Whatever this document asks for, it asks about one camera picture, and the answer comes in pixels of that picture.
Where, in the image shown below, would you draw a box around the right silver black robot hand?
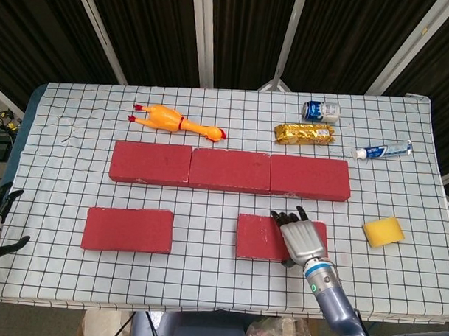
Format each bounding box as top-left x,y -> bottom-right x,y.
268,205 -> 331,270

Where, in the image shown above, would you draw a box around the red foam brick white scuffs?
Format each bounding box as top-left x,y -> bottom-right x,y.
235,213 -> 330,262

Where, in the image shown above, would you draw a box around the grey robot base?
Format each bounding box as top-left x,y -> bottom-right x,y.
129,310 -> 248,336

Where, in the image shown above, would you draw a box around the yellow sponge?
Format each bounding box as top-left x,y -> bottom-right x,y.
361,215 -> 406,251

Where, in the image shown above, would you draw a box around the clear plastic bag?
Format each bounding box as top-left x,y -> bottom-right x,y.
245,315 -> 315,336

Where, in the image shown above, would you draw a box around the gold biscuit packet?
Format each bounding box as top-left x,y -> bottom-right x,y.
273,122 -> 337,147

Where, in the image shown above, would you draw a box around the white black checked tablecloth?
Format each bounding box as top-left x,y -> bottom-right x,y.
0,80 -> 449,324

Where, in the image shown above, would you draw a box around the blue white toothpaste tube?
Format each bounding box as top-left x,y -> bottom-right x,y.
351,137 -> 413,163

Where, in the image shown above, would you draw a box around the blue white drink can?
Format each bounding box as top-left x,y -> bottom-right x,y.
302,101 -> 341,124

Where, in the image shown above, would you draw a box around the beige paper bag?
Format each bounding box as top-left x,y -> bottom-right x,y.
76,309 -> 133,336

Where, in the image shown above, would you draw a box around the yellow rubber chicken toy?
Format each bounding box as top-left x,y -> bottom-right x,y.
126,102 -> 228,142

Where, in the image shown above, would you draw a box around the white partition frame post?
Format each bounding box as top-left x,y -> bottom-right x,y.
72,0 -> 131,85
189,0 -> 217,88
258,0 -> 307,93
363,0 -> 449,97

